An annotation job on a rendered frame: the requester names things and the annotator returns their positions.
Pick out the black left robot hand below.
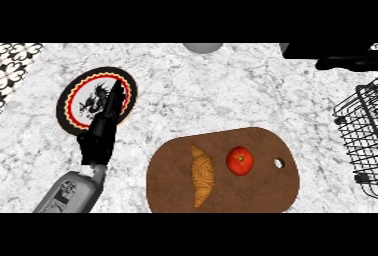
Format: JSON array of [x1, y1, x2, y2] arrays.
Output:
[[76, 79, 128, 167]]

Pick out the red tomato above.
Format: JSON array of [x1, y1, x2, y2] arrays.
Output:
[[227, 145, 256, 177]]

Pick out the brown wooden cutting board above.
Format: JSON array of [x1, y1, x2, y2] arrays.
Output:
[[147, 126, 302, 214]]

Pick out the round dragon print plate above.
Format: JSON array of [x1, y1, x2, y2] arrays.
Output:
[[55, 66, 139, 136]]

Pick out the golden croissant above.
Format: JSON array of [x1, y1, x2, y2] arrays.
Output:
[[190, 143, 218, 209]]

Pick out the black white patterned tile panel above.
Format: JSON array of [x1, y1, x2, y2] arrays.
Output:
[[0, 43, 46, 114]]

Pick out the grey round object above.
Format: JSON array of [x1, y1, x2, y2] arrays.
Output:
[[182, 43, 225, 55]]

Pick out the black appliance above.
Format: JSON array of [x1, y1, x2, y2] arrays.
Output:
[[278, 43, 378, 72]]

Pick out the black wire tiered basket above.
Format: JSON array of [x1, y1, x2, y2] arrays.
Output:
[[333, 78, 378, 200]]

